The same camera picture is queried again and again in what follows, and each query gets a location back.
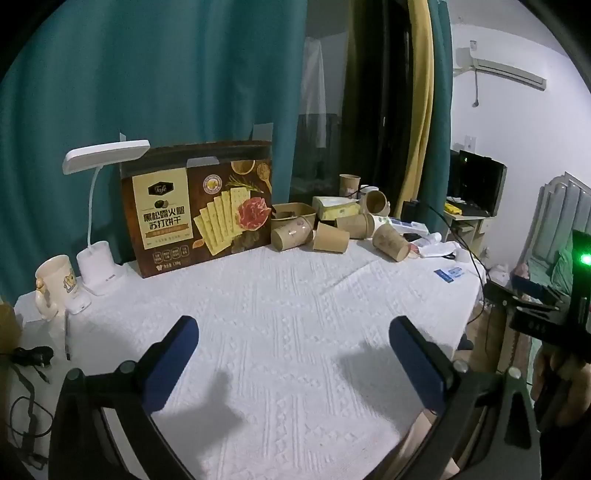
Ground white cartoon mug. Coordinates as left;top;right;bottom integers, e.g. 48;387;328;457
34;255;78;320

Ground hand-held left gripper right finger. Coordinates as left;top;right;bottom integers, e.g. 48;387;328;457
389;316;542;480

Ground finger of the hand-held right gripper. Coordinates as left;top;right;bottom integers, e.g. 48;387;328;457
507;304;574;343
482;281;560;312

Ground long black cable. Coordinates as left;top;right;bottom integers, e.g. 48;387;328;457
418;203;488;333

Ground green bedding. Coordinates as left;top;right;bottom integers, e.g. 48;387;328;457
529;249;575;301

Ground person's right hand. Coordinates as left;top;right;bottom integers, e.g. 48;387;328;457
530;344;591;417

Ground brown cracker box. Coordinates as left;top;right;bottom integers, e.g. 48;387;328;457
119;141;274;279

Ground white desk lamp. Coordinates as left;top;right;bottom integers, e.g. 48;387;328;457
63;140;151;296

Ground wide teal curtain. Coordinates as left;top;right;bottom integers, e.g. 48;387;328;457
0;0;308;301

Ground coiled black cable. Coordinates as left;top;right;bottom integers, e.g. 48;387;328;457
9;364;54;467

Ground black plug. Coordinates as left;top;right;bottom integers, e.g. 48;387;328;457
11;346;54;370

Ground brown paper bowl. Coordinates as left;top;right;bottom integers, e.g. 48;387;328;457
271;202;319;232

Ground yellow curtain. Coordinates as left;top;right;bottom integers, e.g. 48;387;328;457
399;0;435;201

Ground grey padded headboard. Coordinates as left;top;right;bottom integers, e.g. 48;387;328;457
526;172;591;278

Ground black monitor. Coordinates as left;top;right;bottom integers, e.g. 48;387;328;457
450;148;508;217

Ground yellow tissue box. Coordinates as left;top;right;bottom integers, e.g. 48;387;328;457
312;196;361;221

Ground white flat box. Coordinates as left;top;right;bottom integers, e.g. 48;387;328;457
374;215;428;234

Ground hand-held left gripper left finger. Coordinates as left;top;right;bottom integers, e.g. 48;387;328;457
48;315;200;480

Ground white papers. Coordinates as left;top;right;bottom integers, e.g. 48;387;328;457
411;233;458;259

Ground white air conditioner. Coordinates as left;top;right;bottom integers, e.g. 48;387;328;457
455;46;548;90

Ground white textured tablecloth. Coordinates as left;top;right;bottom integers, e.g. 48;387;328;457
14;237;483;480

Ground narrow teal curtain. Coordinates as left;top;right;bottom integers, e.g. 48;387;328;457
418;0;455;222

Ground beige side desk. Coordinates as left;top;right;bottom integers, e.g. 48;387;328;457
443;198;492;259

